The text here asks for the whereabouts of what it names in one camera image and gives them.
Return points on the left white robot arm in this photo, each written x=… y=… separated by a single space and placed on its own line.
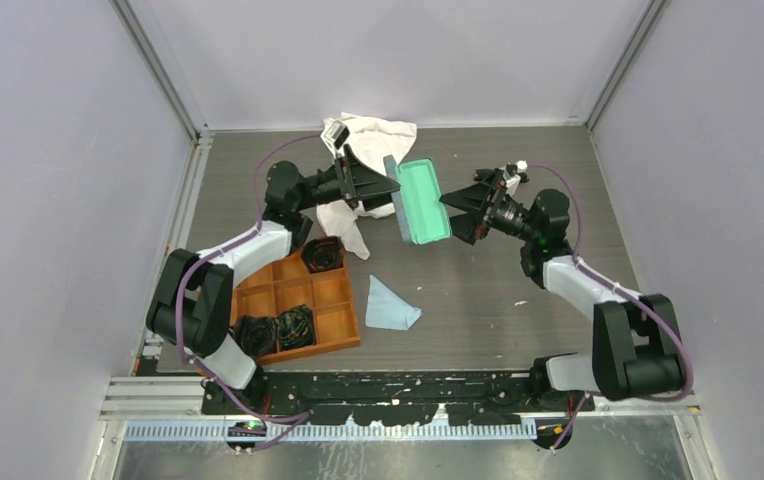
x=191 y=305

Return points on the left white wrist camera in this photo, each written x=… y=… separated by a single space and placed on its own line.
x=335 y=135

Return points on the light blue cleaning cloth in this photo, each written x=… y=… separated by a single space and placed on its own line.
x=387 y=310

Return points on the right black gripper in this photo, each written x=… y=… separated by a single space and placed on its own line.
x=475 y=196

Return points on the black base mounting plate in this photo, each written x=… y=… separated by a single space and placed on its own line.
x=393 y=398

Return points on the orange wooden divider tray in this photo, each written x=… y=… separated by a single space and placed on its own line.
x=286 y=283

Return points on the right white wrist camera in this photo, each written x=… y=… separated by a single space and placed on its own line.
x=515 y=173

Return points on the dark rolled item right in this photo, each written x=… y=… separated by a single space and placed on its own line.
x=295 y=328

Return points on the slotted aluminium front rail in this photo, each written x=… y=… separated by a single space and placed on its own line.
x=256 y=431

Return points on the dark rolled item middle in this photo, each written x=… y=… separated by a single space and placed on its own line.
x=256 y=336

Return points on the grey-blue glasses case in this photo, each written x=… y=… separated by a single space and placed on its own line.
x=421 y=217

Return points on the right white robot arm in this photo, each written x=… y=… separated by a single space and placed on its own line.
x=636 y=350

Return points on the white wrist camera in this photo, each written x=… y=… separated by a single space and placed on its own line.
x=335 y=135
x=515 y=173

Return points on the dark rolled item top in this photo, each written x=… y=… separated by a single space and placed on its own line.
x=323 y=254

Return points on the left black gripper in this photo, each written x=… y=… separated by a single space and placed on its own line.
x=364 y=181

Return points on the black sunglasses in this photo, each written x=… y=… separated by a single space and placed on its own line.
x=487 y=175

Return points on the dark rolled item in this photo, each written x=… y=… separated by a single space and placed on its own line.
x=323 y=254
x=256 y=336
x=295 y=328

